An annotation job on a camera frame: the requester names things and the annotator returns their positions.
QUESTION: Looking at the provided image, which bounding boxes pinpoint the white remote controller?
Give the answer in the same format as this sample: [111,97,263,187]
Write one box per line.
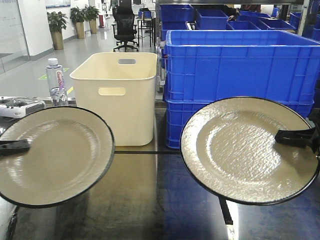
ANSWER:
[0,96,46,119]

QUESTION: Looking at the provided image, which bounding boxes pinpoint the potted plant gold pot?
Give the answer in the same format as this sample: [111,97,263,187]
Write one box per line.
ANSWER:
[47,11,68,50]

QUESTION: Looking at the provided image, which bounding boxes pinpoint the upper blue crate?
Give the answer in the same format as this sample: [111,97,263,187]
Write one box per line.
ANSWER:
[165,30,320,103]

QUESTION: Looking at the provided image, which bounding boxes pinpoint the black mesh office chair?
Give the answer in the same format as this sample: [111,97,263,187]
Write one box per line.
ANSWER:
[112,5,139,52]

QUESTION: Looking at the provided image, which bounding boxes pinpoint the lower blue crate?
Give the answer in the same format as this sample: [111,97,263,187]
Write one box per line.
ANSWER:
[163,90,314,149]

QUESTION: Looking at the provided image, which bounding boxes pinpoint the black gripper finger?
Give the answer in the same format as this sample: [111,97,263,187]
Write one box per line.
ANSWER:
[274,127,320,153]
[0,139,30,156]

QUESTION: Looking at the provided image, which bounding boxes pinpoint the blue crate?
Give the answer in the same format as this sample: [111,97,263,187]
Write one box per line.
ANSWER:
[165,30,320,103]
[163,90,314,149]

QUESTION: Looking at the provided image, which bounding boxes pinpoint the cream plastic bin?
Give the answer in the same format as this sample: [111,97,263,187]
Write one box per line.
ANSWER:
[69,52,157,146]

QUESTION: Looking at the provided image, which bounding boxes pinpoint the beige plate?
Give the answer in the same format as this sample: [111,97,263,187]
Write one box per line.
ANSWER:
[0,106,115,208]
[180,96,320,206]

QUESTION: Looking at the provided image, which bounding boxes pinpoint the clear water bottle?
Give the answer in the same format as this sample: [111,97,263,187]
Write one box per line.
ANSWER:
[45,58,68,107]

